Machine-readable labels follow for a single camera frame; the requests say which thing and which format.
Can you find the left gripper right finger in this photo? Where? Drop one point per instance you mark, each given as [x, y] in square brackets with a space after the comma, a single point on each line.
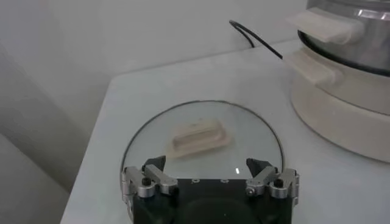
[265, 179]

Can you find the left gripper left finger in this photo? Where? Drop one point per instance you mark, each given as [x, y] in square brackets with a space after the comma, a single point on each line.
[158, 179]

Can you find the cream electric cooker base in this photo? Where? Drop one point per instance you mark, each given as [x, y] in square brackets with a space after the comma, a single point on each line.
[341, 121]

